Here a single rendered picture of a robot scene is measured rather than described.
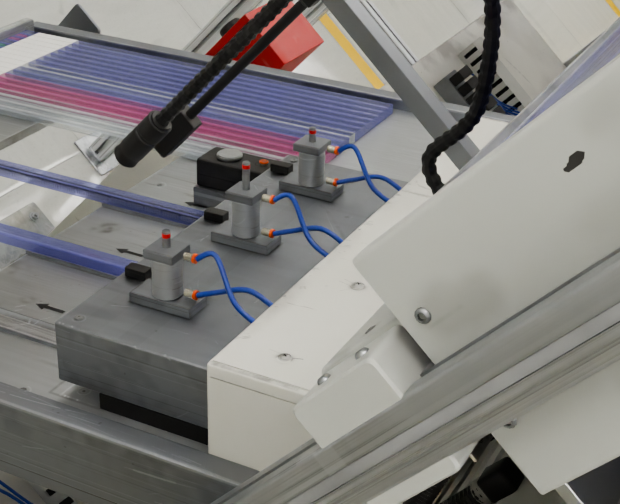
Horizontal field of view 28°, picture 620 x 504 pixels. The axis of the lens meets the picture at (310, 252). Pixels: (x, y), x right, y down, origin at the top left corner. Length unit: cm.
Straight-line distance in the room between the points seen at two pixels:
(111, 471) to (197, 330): 11
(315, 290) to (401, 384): 23
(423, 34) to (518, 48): 111
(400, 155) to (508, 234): 69
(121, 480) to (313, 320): 17
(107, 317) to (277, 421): 16
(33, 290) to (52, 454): 20
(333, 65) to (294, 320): 263
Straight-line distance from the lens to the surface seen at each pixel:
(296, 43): 190
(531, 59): 282
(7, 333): 99
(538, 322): 60
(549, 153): 59
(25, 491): 143
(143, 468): 84
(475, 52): 256
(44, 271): 107
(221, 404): 80
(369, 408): 66
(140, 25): 302
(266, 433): 79
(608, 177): 59
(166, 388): 84
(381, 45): 88
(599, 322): 59
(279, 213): 102
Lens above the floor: 178
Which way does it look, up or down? 37 degrees down
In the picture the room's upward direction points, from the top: 52 degrees clockwise
